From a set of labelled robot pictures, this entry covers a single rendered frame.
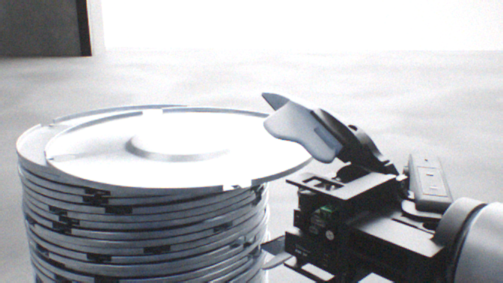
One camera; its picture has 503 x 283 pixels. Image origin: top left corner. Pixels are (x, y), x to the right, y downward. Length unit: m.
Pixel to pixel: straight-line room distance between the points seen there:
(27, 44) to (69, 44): 0.31
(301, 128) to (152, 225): 0.19
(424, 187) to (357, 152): 0.05
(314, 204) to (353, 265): 0.05
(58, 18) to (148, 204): 3.57
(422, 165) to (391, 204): 0.07
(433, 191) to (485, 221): 0.07
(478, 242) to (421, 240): 0.03
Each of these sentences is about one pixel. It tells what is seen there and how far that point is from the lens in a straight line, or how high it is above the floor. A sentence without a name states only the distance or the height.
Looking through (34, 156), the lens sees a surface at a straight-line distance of 0.59.
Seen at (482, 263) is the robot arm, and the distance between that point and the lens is 0.33.
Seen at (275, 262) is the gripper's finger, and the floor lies 0.29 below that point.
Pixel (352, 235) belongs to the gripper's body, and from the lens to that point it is 0.35.
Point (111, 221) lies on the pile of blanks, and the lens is 0.52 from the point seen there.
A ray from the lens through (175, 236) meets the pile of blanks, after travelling 0.53.
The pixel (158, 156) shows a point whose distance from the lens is 0.52.
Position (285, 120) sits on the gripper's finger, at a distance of 0.41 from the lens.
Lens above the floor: 0.52
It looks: 17 degrees down
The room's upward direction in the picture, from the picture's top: straight up
